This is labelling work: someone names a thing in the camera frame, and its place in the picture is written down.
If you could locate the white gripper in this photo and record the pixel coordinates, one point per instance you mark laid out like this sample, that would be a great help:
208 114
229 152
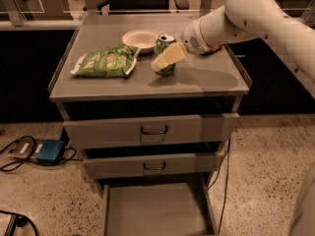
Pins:
192 39

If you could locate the green soda can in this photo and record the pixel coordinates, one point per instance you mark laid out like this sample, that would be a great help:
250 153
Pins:
163 41

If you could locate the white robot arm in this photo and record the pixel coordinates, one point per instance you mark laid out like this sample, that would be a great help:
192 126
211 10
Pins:
295 154

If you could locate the orange soda can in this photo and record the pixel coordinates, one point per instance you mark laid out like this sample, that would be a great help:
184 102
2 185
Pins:
213 50

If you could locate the grey drawer cabinet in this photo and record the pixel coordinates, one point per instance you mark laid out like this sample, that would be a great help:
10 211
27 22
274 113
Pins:
200 85

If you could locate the top grey drawer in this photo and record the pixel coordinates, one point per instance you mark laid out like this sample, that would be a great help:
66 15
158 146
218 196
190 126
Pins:
150 131

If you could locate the grey drawer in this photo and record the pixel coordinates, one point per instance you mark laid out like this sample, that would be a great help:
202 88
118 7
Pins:
122 162
150 131
171 205

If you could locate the middle grey drawer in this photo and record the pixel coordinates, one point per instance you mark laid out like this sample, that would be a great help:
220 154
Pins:
122 162

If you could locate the bottom grey drawer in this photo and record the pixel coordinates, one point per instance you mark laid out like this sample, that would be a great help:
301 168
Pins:
171 205

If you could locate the white paper bowl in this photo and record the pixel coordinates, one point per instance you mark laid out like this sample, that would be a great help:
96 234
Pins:
144 39

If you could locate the green chip bag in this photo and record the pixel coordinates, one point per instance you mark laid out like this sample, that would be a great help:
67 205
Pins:
111 62

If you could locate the blue power box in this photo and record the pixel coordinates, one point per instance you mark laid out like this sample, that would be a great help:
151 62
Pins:
50 151

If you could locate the silver flat device on floor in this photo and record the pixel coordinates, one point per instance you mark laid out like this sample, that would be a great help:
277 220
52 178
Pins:
25 148

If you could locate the black object bottom left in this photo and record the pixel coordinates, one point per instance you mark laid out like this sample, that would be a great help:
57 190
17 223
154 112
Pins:
18 220

